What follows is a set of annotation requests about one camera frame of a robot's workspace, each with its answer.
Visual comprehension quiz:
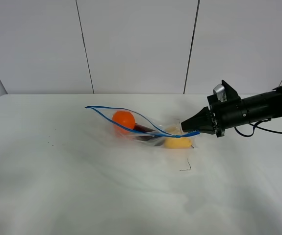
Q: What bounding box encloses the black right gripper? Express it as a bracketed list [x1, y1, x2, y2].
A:
[181, 80, 247, 137]

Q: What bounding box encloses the clear zip bag blue seal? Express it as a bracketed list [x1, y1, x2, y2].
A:
[85, 105, 200, 149]

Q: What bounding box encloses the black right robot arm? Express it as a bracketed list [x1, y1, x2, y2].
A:
[181, 80, 282, 137]

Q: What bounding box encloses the dark purple toy eggplant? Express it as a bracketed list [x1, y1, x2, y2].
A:
[133, 123, 165, 146]

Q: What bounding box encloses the orange toy fruit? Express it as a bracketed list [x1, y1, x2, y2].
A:
[112, 111, 136, 135]

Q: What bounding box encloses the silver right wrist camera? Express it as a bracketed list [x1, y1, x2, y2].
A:
[213, 84, 227, 102]

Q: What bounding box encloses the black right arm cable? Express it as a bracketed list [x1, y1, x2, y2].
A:
[233, 118, 282, 137]

